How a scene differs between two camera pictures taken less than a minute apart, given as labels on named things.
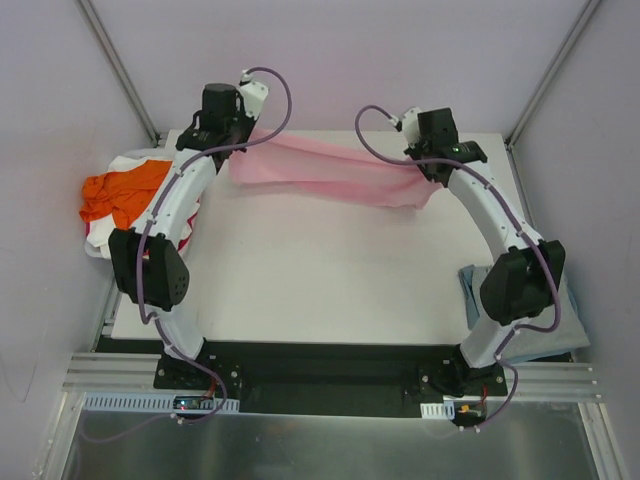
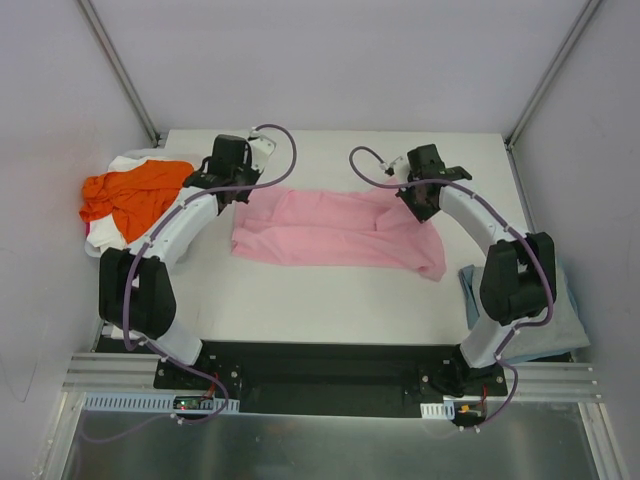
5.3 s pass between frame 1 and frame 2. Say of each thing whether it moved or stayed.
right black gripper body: moved
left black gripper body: moved
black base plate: stayed
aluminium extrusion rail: stayed
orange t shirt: stayed
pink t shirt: moved
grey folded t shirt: stayed
